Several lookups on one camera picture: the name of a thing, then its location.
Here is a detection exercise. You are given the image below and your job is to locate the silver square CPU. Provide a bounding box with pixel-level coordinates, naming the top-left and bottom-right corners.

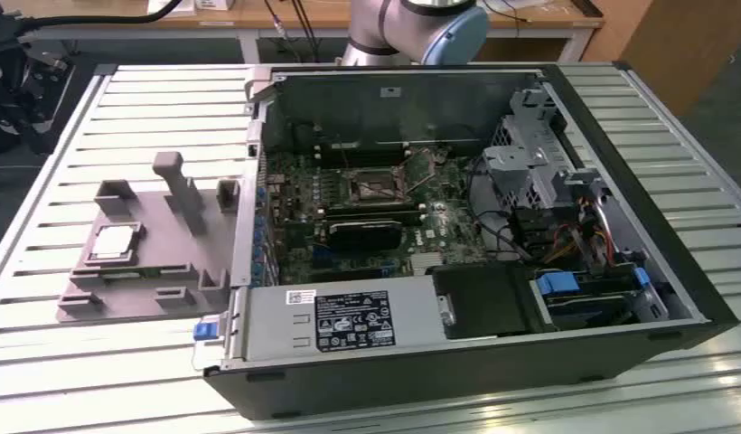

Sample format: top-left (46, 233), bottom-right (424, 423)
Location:
top-left (87, 224), bottom-right (138, 261)

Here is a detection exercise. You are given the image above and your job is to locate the CPU socket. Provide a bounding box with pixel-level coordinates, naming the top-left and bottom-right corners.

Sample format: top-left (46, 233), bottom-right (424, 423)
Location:
top-left (343, 167), bottom-right (408, 207)

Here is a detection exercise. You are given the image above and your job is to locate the grey parts rack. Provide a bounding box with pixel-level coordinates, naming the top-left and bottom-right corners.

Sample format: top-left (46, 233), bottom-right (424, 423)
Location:
top-left (56, 151), bottom-right (246, 325)

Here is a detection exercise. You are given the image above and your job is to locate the green RAM stick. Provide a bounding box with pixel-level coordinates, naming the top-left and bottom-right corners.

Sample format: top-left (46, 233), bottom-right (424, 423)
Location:
top-left (102, 267), bottom-right (188, 278)

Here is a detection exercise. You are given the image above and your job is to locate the green motherboard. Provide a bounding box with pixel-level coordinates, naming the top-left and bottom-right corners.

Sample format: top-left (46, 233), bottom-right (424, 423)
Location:
top-left (258, 147), bottom-right (490, 287)

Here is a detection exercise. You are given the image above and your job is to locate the black RAM stick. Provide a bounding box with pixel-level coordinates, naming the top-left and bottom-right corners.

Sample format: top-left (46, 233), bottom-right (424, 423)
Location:
top-left (319, 142), bottom-right (408, 168)

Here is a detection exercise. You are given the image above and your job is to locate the blue case latch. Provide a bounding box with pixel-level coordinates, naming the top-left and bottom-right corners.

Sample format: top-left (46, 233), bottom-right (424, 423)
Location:
top-left (192, 318), bottom-right (222, 342)

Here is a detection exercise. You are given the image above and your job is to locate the small black graphics card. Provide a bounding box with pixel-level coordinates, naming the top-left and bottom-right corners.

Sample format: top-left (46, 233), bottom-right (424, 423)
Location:
top-left (326, 219), bottom-right (404, 251)

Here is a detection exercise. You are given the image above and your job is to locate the silver power supply with label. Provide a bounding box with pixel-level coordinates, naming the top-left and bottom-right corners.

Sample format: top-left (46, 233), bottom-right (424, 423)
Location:
top-left (220, 283), bottom-right (455, 363)

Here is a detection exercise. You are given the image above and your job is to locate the silver chipset heat sink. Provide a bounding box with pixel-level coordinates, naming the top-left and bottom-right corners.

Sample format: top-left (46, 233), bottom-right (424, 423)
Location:
top-left (408, 252), bottom-right (447, 275)

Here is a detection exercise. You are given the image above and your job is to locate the silver metal disk bay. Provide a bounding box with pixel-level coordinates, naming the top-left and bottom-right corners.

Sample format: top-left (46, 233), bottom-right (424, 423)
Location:
top-left (482, 89), bottom-right (602, 210)

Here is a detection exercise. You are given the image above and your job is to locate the black drive box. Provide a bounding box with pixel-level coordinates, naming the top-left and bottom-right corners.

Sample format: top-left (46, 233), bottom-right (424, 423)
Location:
top-left (428, 261), bottom-right (544, 341)

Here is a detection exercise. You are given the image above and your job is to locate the black open PC case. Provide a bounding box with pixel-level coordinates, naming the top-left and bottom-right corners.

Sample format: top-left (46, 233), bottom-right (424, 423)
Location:
top-left (202, 61), bottom-right (741, 420)

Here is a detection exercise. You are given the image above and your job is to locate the hard disk in blue carrier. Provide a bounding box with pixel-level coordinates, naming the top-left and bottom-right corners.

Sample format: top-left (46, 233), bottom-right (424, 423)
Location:
top-left (530, 267), bottom-right (649, 327)

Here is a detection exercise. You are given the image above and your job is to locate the brown wooden cabinet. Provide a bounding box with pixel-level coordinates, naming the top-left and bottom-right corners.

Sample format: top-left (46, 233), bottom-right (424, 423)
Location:
top-left (596, 0), bottom-right (741, 117)

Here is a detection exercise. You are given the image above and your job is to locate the thick black cable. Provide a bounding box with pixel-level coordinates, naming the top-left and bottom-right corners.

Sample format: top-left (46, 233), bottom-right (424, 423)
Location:
top-left (14, 0), bottom-right (186, 33)

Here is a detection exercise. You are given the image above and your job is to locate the wooden desk white frame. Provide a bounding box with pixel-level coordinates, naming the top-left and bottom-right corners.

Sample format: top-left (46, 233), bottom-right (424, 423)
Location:
top-left (19, 0), bottom-right (607, 64)

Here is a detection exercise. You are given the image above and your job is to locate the thin cable with metal plug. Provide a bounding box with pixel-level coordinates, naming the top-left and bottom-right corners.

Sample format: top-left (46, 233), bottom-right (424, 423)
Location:
top-left (262, 0), bottom-right (287, 42)

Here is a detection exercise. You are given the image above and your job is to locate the black wire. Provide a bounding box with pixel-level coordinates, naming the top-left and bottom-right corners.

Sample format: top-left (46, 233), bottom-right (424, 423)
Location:
top-left (464, 156), bottom-right (535, 264)

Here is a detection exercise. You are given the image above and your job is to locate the coloured wire bundle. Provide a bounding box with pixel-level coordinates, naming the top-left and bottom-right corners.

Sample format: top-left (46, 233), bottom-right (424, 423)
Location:
top-left (544, 193), bottom-right (620, 269)

